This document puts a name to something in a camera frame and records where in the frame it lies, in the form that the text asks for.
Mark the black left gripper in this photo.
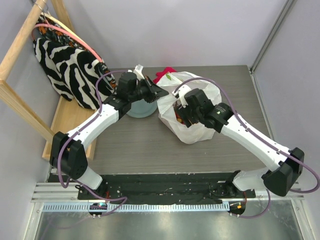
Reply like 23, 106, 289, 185
128, 75, 169, 104

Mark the red yellow strawberry bunch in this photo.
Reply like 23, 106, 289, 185
173, 101, 185, 125

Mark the white lemon print plastic bag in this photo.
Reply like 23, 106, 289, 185
156, 71, 215, 145

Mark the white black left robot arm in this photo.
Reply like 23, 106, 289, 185
49, 72, 169, 200

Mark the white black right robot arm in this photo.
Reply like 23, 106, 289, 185
173, 86, 305, 198

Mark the grey glass plate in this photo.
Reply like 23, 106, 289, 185
126, 99, 158, 118

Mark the folded red cloth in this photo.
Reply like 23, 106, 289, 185
153, 66, 177, 84

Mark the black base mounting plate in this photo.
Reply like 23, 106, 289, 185
77, 172, 257, 206

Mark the zebra pattern black white garment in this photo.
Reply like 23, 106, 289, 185
33, 38, 117, 110

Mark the camouflage orange black garment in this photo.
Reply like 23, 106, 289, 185
33, 15, 111, 95

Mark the pink clothes hanger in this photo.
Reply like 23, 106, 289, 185
33, 23, 103, 63

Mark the cream clothes hanger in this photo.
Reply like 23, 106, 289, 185
41, 12, 77, 36

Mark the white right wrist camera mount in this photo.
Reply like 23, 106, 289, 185
172, 85, 191, 108

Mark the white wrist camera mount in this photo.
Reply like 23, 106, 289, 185
128, 64, 145, 81
172, 85, 191, 108

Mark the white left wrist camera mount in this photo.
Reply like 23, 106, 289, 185
128, 64, 145, 81

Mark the wooden clothes rack frame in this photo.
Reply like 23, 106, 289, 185
0, 0, 93, 161

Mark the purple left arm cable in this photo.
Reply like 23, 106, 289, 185
57, 70, 128, 217

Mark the aluminium corner frame profile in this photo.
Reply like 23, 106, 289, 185
249, 0, 297, 74

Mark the aluminium cable duct rail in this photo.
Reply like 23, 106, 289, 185
42, 202, 230, 213

